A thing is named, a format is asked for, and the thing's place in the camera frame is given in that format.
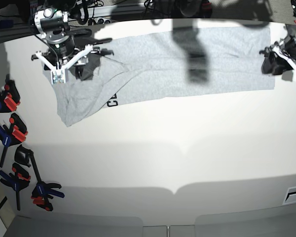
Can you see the blue red clamp lower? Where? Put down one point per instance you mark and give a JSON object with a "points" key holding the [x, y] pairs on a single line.
{"points": [[18, 181]]}

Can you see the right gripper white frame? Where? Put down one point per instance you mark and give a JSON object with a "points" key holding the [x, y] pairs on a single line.
{"points": [[59, 69]]}

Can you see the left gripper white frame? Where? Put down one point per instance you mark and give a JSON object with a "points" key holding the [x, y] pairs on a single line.
{"points": [[278, 59]]}

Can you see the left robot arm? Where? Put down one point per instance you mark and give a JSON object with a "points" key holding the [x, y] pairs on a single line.
{"points": [[291, 35]]}

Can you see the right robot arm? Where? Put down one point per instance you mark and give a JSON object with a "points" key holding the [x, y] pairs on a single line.
{"points": [[66, 48]]}

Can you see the black bar clamp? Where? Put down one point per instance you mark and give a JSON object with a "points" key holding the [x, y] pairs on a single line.
{"points": [[26, 157]]}

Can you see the blue red clamp bottom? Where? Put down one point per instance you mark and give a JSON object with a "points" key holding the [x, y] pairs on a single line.
{"points": [[43, 192]]}

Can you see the grey T-shirt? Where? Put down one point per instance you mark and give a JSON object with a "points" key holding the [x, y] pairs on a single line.
{"points": [[182, 62]]}

